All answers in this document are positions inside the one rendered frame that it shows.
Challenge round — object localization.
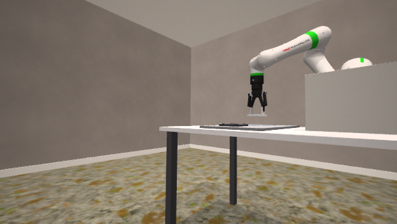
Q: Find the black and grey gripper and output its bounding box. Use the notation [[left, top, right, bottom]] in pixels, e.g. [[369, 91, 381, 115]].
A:
[[247, 84, 267, 116]]

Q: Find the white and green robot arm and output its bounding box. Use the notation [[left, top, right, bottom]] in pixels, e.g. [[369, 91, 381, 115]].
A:
[[249, 26, 372, 85]]

